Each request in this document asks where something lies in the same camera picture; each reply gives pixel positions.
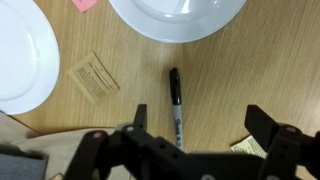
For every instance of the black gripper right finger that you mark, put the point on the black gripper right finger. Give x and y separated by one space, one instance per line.
286 150

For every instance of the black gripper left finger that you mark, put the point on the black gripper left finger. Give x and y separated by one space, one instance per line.
133 150

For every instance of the black Sharpie marker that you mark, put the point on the black Sharpie marker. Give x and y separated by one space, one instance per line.
175 90

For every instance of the yellow-green tea packet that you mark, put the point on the yellow-green tea packet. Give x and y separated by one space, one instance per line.
248 146

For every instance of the brown sugar packet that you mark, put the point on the brown sugar packet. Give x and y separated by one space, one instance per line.
93 78

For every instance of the grey sweatshirt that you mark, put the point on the grey sweatshirt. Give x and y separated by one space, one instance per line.
20 168

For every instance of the white round plate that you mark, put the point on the white round plate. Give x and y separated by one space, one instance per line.
156 30
23 56

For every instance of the pink sweetener packet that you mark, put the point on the pink sweetener packet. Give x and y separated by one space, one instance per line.
85 5

